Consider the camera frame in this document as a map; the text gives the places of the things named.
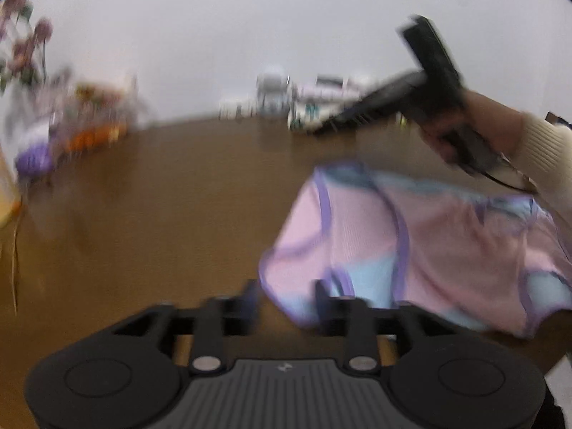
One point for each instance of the clear bag of snacks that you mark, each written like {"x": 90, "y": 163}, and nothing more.
{"x": 96, "y": 96}

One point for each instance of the white robot toy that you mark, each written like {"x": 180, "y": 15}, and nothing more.
{"x": 272, "y": 91}

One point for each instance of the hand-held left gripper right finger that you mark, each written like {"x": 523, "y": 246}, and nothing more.
{"x": 322, "y": 308}

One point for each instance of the glass flower vase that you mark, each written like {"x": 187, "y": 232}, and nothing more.
{"x": 27, "y": 111}

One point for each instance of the white small-print folded garment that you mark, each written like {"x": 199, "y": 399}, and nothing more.
{"x": 328, "y": 91}

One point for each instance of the dried rose bouquet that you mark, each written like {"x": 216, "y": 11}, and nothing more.
{"x": 22, "y": 40}

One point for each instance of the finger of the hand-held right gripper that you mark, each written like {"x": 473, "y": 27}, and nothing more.
{"x": 371, "y": 100}

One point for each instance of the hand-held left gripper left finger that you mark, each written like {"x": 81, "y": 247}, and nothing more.
{"x": 251, "y": 308}

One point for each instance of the pink purple-trimmed garment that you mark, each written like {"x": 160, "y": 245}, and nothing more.
{"x": 447, "y": 254}

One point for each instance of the purple tissue box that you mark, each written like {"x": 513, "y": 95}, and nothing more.
{"x": 33, "y": 158}

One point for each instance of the person's right forearm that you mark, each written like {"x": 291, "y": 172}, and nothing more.
{"x": 547, "y": 170}

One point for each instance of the person's right hand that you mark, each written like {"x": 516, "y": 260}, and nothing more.
{"x": 489, "y": 118}

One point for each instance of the clear container of orange peels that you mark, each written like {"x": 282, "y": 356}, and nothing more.
{"x": 91, "y": 132}

